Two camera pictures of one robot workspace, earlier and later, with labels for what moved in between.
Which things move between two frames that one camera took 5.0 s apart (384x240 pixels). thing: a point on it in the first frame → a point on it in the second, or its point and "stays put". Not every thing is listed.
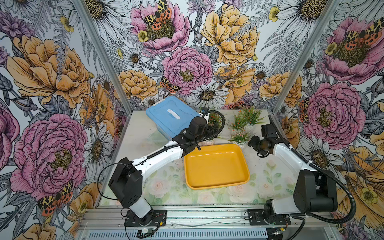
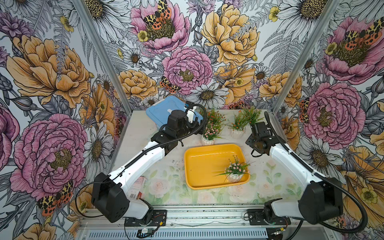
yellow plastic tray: [211, 166] stays put
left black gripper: [210, 134] → [195, 124]
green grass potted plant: [252, 116] stays put
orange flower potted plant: [240, 121] stays put
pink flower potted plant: [239, 135] → [235, 169]
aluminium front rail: [192, 217] stays put
